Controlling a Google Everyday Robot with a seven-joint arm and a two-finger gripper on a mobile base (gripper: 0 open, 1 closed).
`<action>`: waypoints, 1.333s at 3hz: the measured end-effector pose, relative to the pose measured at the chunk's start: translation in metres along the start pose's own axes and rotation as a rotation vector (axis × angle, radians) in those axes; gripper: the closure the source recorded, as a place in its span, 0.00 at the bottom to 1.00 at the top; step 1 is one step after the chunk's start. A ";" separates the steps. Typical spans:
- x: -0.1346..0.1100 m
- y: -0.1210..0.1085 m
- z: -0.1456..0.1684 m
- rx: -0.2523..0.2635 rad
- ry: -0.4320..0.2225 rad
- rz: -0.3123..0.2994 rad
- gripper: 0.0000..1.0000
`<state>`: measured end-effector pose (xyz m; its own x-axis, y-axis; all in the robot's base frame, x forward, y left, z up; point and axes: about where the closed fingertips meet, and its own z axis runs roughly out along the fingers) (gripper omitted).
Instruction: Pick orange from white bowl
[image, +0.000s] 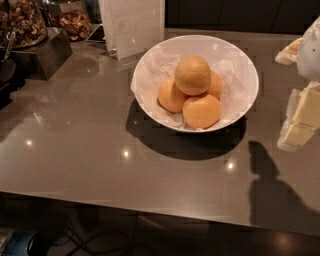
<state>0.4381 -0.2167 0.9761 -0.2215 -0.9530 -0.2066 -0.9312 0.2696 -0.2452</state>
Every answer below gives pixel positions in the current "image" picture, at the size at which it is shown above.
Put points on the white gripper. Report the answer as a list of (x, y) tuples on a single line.
[(310, 55)]

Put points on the orange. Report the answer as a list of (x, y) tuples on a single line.
[(216, 87), (170, 96), (193, 75), (202, 112)]

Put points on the white bowl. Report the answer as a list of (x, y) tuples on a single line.
[(241, 96)]

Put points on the white paper liner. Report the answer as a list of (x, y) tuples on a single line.
[(156, 70)]

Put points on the clear acrylic sign holder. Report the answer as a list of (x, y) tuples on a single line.
[(132, 27)]

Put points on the jar of dried fruit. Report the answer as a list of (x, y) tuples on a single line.
[(71, 15)]

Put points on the glass jar of nuts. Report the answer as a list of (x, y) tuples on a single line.
[(23, 17)]

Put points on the metal scoop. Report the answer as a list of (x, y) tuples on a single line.
[(10, 37)]

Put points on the blue object on floor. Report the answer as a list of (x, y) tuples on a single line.
[(18, 244)]

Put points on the dark square pedestal block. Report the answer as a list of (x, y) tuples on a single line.
[(42, 61)]

